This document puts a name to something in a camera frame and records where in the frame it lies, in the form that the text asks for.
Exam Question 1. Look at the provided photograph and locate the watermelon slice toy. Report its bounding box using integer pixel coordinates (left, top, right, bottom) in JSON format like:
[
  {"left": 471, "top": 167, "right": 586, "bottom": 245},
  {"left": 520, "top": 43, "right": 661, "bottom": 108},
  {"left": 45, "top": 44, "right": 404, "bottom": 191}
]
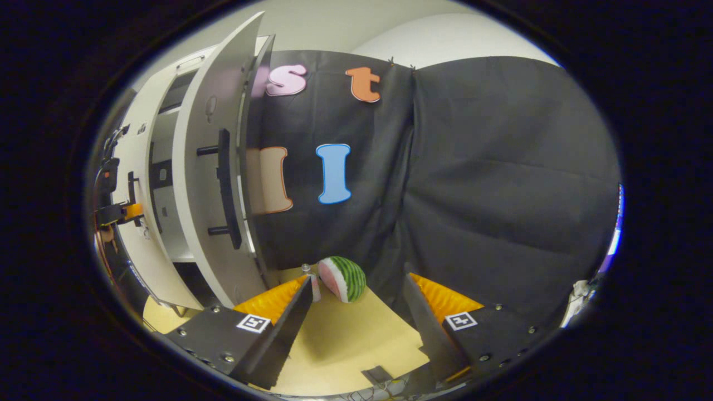
[{"left": 318, "top": 256, "right": 367, "bottom": 303}]

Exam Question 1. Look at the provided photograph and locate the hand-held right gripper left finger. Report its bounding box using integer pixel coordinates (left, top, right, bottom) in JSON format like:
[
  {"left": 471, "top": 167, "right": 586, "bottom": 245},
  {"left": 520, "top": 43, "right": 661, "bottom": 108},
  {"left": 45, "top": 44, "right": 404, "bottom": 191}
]
[{"left": 164, "top": 275, "right": 314, "bottom": 390}]

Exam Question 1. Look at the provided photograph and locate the black tape strip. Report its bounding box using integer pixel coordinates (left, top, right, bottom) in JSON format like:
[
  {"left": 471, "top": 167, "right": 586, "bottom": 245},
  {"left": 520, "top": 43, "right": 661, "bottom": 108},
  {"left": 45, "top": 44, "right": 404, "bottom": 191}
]
[{"left": 361, "top": 365, "right": 393, "bottom": 386}]

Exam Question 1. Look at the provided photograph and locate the black backdrop cloth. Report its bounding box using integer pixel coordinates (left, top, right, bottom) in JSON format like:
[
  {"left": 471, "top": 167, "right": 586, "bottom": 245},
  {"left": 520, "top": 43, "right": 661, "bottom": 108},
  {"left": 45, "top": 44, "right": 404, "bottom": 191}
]
[{"left": 248, "top": 49, "right": 622, "bottom": 335}]

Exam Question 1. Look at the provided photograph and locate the white cabinet door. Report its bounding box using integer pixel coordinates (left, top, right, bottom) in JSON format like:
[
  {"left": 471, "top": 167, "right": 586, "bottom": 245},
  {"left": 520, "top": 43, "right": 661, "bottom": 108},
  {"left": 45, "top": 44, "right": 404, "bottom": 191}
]
[
  {"left": 111, "top": 84, "right": 187, "bottom": 310},
  {"left": 172, "top": 11, "right": 268, "bottom": 309}
]

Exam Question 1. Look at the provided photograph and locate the white double-door shoe cabinet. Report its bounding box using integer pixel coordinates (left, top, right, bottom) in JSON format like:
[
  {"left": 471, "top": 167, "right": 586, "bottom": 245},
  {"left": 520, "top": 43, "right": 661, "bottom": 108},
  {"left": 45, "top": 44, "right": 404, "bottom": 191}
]
[{"left": 109, "top": 11, "right": 279, "bottom": 312}]

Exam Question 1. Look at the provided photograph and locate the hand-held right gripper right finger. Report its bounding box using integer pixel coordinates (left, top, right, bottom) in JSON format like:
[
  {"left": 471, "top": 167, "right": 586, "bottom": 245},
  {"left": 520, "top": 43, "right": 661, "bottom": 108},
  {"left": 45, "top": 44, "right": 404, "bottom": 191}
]
[{"left": 402, "top": 272, "right": 549, "bottom": 385}]

